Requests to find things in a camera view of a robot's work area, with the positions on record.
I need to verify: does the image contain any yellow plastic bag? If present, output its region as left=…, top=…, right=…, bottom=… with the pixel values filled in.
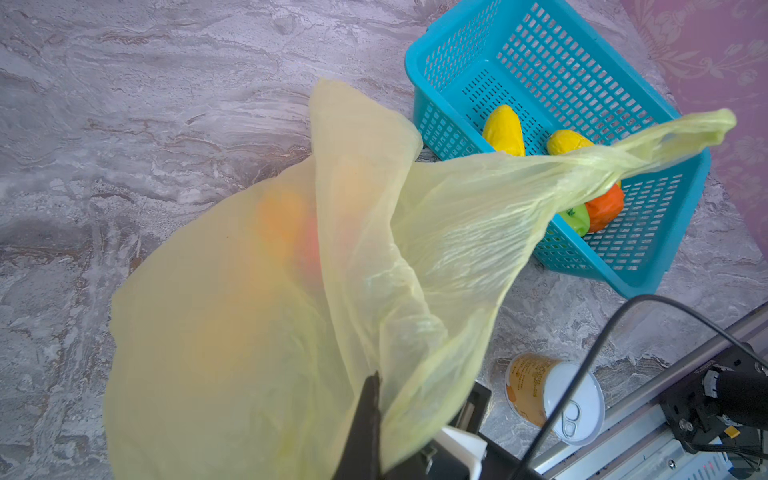
left=104, top=80, right=736, bottom=479

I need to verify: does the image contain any green apple fruit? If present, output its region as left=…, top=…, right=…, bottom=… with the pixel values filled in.
left=559, top=204, right=591, bottom=237

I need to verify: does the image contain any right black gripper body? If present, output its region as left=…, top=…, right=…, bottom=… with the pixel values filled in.
left=383, top=383, right=540, bottom=479

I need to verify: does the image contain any aluminium front rail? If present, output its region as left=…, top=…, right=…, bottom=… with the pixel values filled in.
left=529, top=295, right=767, bottom=479

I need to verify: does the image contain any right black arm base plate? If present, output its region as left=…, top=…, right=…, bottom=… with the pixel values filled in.
left=660, top=347, right=767, bottom=469

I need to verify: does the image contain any yellow mango fruit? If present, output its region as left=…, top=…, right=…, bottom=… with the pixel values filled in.
left=482, top=104, right=526, bottom=157

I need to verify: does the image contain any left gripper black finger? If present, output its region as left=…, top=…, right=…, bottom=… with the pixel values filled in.
left=332, top=372, right=382, bottom=480

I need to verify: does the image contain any orange fruit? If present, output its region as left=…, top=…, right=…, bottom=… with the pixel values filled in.
left=585, top=183, right=625, bottom=233

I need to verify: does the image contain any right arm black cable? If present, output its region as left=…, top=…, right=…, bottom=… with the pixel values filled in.
left=506, top=293, right=768, bottom=480

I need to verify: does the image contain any teal plastic basket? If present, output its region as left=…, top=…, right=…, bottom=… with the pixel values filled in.
left=405, top=1, right=711, bottom=298

